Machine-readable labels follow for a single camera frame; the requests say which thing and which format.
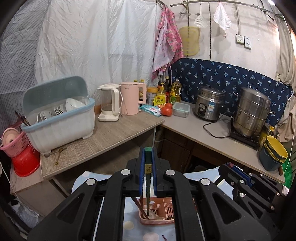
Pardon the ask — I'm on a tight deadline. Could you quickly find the white hanging cloth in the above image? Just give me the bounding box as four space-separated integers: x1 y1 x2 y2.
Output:
213 2 232 37

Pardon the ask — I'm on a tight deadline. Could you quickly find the wet wipes packet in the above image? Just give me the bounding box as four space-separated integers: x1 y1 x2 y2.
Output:
139 104 162 116

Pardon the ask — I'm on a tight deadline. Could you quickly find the dark soy sauce bottle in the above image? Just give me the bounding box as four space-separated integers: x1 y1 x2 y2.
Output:
164 76 171 103

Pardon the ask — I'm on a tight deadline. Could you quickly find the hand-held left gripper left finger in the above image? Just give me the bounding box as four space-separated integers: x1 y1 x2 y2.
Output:
33 148 146 241

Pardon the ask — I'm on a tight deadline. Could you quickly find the steel steamer pot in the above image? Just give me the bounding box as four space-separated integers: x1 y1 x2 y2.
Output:
232 88 275 138

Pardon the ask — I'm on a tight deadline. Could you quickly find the green plastic bag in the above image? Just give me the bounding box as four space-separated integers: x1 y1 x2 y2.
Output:
283 160 293 186

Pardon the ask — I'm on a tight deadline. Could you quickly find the cooking oil bottle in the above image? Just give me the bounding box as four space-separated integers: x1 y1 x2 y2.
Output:
170 79 182 105

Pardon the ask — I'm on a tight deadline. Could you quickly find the small gold fork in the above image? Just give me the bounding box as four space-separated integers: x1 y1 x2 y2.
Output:
54 147 68 166

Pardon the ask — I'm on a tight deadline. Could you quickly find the white glass electric kettle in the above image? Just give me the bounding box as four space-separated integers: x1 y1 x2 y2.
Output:
98 83 122 122

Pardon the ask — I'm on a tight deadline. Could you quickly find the bundle of brown chopsticks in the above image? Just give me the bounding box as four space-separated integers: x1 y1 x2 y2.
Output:
14 111 31 127

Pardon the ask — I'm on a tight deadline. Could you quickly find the small pink basket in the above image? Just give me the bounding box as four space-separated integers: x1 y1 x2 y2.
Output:
0 127 31 158

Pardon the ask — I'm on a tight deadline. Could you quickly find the pink perforated utensil basket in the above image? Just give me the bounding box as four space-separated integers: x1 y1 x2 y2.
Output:
126 196 176 226

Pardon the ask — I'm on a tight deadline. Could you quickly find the white dish drainer blue lid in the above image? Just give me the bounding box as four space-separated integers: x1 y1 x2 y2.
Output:
22 76 96 153

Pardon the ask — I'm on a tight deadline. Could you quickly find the white bowl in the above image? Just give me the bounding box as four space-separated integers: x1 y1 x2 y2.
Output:
65 98 86 112

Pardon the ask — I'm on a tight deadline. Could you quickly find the yellow cutting board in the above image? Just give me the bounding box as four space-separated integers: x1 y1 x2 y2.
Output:
179 26 201 56

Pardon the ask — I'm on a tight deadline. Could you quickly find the wooden counter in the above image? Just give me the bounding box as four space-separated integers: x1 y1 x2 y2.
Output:
40 109 165 181

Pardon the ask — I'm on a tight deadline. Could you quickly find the black induction cooker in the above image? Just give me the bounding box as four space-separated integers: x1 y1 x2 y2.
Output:
230 130 262 149

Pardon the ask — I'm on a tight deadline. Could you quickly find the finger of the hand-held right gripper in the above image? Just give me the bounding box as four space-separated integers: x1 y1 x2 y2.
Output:
218 164 277 212
228 163 284 197

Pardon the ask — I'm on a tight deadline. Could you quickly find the beige curtain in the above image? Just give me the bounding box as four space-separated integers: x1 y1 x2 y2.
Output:
276 23 296 144

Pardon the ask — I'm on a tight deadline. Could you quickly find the clear food container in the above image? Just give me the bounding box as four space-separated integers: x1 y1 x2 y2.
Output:
172 102 190 117

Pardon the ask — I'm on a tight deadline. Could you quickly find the steel rice cooker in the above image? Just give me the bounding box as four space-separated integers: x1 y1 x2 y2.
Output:
194 86 225 122

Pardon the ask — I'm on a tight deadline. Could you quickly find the small metal spoon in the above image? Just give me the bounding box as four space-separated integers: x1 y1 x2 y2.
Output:
44 150 62 158

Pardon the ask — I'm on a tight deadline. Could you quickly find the green chopstick gold band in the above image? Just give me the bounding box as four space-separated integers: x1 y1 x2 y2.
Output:
144 147 152 216

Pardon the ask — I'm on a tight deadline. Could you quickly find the white plastic sheet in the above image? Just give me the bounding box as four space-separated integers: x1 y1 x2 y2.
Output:
0 0 171 116

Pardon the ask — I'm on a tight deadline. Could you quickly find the pink floral apron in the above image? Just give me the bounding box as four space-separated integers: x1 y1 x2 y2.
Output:
151 5 184 80

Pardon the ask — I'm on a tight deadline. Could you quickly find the blue planet print tablecloth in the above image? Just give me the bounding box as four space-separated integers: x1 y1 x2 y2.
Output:
72 170 234 241

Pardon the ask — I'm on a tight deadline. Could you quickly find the stack of yellow blue bowls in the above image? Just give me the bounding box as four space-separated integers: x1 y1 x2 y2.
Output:
259 136 289 172

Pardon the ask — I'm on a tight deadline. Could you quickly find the red tomato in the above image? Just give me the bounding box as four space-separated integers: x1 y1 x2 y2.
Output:
161 103 174 116

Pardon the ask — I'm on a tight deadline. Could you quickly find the yellow-lidded jar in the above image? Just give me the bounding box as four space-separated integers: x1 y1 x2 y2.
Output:
147 87 159 107

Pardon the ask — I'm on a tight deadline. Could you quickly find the white slotted ladle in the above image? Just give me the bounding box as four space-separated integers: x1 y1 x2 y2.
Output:
194 2 208 28

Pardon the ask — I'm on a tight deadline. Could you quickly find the white plastic bag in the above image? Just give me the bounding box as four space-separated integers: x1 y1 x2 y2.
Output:
11 202 44 229

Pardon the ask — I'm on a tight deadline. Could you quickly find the navy leaf print cloth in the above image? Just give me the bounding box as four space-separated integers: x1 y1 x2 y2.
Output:
170 58 294 128

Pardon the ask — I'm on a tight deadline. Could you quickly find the red plastic basin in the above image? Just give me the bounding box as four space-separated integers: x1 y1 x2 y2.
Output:
11 146 41 178

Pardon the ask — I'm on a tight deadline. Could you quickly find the grey corner counter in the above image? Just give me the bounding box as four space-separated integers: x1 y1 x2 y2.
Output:
161 100 286 183

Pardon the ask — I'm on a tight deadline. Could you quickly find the dark brown chopstick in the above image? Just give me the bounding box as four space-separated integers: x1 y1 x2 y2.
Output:
131 197 146 219
134 197 149 220

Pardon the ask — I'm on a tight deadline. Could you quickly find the pale green ceramic spoon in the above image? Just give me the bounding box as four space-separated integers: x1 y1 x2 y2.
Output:
148 210 166 220

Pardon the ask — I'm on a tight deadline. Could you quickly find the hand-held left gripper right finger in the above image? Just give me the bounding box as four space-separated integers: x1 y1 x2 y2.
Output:
151 147 264 241

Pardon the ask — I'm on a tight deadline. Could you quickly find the black power cable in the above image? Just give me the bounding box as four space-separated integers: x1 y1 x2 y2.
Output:
203 113 234 139

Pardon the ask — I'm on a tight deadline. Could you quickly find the pink electric kettle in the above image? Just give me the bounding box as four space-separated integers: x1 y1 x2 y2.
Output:
120 81 147 116

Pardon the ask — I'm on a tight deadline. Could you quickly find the bent metal hanging rod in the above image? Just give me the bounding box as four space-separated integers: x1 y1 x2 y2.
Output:
170 0 282 17

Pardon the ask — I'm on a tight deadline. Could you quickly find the row of white plates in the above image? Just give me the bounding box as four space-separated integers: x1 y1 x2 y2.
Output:
37 104 66 122

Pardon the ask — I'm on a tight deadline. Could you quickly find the yellow seasoning packet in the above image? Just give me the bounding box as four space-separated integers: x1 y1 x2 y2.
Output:
154 93 167 105

